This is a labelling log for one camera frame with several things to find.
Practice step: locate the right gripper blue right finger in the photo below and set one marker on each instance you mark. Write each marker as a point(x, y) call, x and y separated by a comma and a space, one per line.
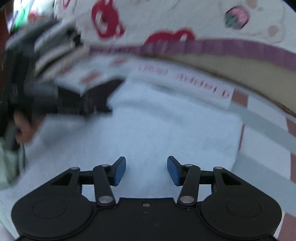
point(187, 176)

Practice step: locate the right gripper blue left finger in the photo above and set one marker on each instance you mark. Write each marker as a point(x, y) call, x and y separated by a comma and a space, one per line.
point(105, 176)

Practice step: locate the light grey printed t-shirt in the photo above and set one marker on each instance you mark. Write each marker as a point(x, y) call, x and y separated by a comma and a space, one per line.
point(146, 126)

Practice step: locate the stack of folded clothes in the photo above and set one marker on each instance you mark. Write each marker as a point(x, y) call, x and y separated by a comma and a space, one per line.
point(42, 50)

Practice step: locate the left hand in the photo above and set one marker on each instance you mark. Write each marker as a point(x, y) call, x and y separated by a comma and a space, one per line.
point(26, 129)

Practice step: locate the light green quilted blanket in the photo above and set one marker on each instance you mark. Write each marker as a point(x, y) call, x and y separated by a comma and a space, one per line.
point(12, 165)

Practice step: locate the checked happy dog rug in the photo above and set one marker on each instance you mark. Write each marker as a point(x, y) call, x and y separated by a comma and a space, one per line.
point(267, 145)

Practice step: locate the red bear print bedsheet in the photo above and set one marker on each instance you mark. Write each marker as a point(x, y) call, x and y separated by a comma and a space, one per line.
point(263, 30)

